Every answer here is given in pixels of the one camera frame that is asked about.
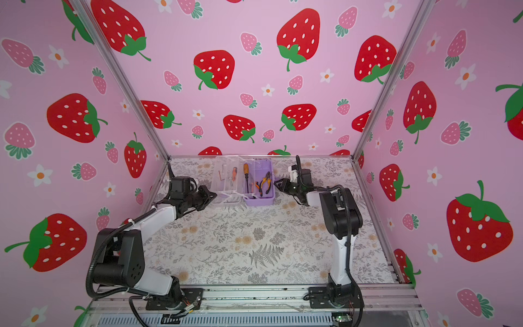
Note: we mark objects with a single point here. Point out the aluminium front frame rail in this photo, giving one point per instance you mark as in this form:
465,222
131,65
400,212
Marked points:
265,305

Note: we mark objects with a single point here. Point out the aluminium corner post right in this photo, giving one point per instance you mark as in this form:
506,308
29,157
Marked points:
419,20

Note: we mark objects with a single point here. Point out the purple plastic tool box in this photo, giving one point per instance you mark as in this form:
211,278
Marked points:
240,180

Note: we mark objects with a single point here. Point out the wooden handle screwdriver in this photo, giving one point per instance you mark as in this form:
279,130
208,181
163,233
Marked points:
246,175

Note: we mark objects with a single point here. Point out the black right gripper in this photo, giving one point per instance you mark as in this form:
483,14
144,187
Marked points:
285,184

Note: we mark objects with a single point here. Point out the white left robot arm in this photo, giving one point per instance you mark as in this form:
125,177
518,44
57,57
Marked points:
118,262

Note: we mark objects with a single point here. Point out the yellow black cutting pliers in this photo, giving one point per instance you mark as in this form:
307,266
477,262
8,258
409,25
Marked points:
267,179

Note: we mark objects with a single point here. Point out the aluminium corner post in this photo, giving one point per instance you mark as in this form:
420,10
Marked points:
86,16
419,20

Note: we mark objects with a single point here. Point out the aluminium corner post left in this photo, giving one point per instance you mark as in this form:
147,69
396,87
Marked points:
86,16

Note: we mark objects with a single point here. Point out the orange needle nose pliers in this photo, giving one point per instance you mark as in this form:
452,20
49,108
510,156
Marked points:
259,187

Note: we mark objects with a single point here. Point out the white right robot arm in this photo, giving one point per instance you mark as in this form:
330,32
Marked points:
342,219

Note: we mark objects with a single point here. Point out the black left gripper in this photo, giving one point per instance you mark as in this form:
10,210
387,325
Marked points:
205,194

